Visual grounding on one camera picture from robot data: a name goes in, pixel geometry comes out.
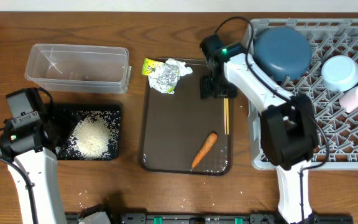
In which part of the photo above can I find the wooden chopstick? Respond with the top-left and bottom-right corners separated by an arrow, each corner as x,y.
227,98 -> 229,135
223,98 -> 228,135

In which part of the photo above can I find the pile of white rice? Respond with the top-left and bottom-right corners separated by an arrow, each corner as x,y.
60,110 -> 121,161

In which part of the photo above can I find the white tissue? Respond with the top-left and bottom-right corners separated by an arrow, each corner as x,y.
165,58 -> 193,77

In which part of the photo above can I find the foil snack wrapper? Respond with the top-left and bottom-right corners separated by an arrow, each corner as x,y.
142,58 -> 179,94

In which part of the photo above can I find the orange carrot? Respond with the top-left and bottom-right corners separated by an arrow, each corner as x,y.
191,132 -> 218,169

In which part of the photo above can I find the large blue plate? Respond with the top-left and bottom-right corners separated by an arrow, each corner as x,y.
253,26 -> 312,82

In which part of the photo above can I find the small light blue bowl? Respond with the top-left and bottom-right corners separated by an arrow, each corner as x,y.
321,55 -> 358,91

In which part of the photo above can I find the white pink cup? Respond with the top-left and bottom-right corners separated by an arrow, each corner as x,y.
339,86 -> 358,113

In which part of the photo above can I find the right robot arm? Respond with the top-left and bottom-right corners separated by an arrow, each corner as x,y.
200,34 -> 318,223

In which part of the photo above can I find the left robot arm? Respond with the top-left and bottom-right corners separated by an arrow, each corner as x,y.
0,88 -> 112,223

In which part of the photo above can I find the grey dishwasher rack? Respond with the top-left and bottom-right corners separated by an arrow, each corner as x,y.
251,19 -> 358,170

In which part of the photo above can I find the black plastic tray bin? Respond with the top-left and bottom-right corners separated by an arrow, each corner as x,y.
55,103 -> 122,161

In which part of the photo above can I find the clear plastic bin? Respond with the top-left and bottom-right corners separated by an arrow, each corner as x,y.
24,44 -> 131,94

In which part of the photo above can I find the dark brown serving tray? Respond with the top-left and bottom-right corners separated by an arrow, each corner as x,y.
139,59 -> 234,176

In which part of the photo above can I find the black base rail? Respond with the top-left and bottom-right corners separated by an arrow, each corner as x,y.
65,213 -> 354,224

